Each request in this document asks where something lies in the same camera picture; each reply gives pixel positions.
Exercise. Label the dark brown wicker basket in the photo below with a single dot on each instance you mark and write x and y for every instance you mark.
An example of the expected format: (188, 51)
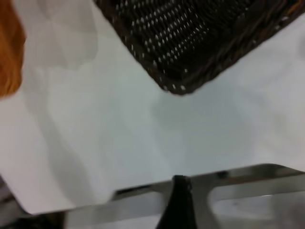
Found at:
(190, 35)

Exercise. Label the orange wicker basket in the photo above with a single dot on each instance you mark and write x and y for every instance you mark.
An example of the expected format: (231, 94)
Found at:
(10, 47)

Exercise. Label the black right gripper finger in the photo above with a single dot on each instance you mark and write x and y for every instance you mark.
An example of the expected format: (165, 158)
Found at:
(178, 207)

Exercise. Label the silver metal frame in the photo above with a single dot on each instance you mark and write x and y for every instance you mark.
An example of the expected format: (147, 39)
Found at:
(238, 176)

